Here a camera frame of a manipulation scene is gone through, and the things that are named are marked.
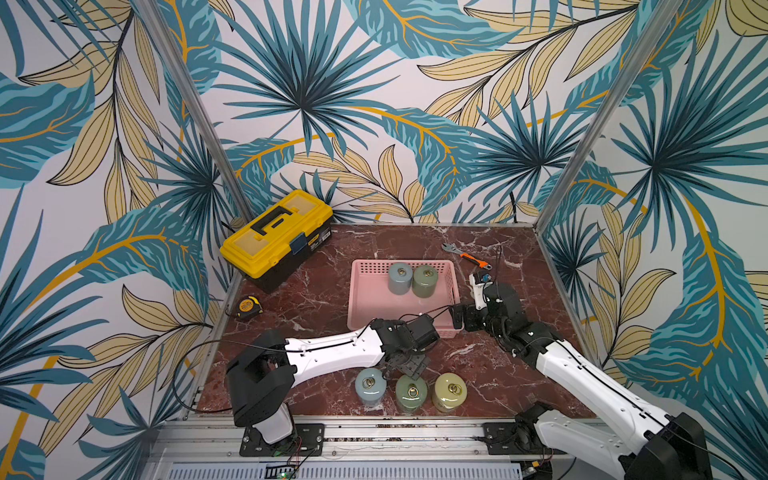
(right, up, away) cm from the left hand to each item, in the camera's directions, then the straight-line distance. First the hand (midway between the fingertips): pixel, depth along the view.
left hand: (406, 360), depth 80 cm
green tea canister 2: (0, -5, -8) cm, 10 cm away
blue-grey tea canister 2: (-9, -4, -7) cm, 12 cm away
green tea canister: (+7, +20, +15) cm, 26 cm away
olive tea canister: (+10, -5, -7) cm, 13 cm away
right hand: (+17, +15, +2) cm, 22 cm away
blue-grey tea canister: (-1, +21, +15) cm, 26 cm away
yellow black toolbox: (-38, +33, +12) cm, 52 cm away
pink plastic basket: (-11, +14, +22) cm, 28 cm away
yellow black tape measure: (-48, +12, +13) cm, 51 cm away
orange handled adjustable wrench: (+20, +31, +33) cm, 49 cm away
